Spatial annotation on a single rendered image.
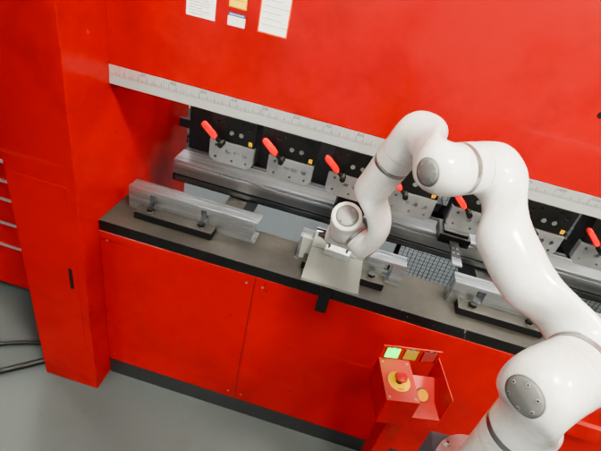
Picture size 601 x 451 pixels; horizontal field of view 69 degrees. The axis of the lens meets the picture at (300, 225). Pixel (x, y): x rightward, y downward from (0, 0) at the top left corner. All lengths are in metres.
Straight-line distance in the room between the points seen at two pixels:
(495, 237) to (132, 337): 1.62
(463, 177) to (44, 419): 1.93
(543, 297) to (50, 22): 1.27
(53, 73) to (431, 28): 1.01
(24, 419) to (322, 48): 1.86
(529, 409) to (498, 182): 0.39
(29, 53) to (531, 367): 1.36
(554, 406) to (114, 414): 1.81
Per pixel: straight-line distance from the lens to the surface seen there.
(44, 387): 2.35
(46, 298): 1.99
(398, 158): 0.99
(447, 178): 0.81
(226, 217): 1.62
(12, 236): 2.49
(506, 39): 1.30
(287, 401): 2.04
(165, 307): 1.85
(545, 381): 0.77
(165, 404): 2.22
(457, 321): 1.63
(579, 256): 1.62
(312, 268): 1.39
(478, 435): 0.99
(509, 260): 0.82
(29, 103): 1.51
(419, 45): 1.28
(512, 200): 0.87
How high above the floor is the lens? 1.88
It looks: 34 degrees down
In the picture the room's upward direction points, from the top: 14 degrees clockwise
